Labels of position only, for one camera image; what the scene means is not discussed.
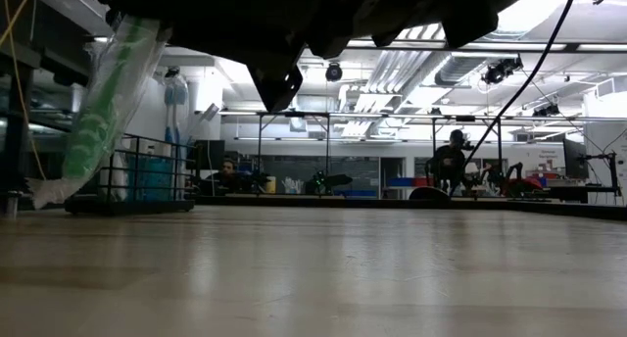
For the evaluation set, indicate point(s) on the long light strip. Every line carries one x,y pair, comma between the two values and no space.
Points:
539,46

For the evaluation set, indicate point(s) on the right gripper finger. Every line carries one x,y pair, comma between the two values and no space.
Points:
157,1

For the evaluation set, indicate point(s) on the small silver metal post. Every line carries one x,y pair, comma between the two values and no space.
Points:
11,207

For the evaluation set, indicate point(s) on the black workstation frame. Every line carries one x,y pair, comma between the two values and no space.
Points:
465,118
294,114

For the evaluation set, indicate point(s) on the black box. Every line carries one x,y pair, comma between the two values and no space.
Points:
210,155

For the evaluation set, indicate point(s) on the person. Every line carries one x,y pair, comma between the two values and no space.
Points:
227,173
450,163

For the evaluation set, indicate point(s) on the silver ventilation duct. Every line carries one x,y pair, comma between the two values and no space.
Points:
460,65

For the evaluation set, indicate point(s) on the black camera cluster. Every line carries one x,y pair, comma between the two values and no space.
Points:
499,71

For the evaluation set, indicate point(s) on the black computer monitor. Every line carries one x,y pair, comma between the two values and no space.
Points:
574,160

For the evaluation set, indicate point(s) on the black aluminium table frame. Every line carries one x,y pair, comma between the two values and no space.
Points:
352,201

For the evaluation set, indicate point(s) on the black lab robot arm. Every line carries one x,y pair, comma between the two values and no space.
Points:
328,181
521,184

